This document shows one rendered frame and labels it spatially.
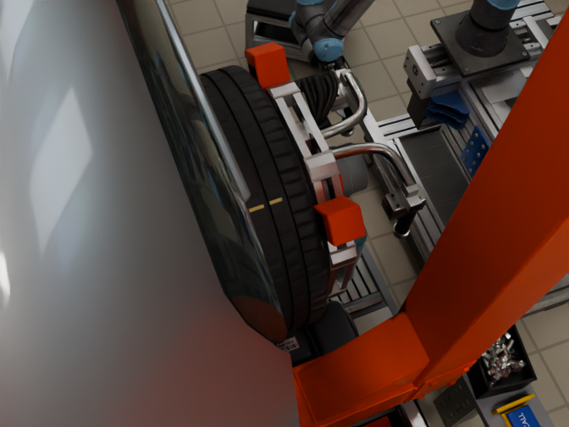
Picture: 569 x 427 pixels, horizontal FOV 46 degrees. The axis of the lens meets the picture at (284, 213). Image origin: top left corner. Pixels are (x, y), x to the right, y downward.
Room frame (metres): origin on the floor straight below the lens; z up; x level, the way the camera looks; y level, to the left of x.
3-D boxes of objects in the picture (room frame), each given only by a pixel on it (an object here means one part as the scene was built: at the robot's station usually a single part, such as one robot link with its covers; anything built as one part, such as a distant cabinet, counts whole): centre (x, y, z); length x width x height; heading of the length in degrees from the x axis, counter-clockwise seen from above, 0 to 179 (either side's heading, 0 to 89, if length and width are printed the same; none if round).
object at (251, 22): (2.11, 0.00, 0.17); 0.43 x 0.36 x 0.34; 81
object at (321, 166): (0.86, -0.02, 0.85); 0.54 x 0.07 x 0.54; 27
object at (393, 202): (0.80, -0.28, 0.93); 0.09 x 0.05 x 0.05; 117
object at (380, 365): (0.38, -0.09, 0.69); 0.52 x 0.17 x 0.35; 117
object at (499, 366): (0.58, -0.61, 0.51); 0.20 x 0.14 x 0.13; 18
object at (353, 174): (0.89, -0.08, 0.85); 0.21 x 0.14 x 0.14; 117
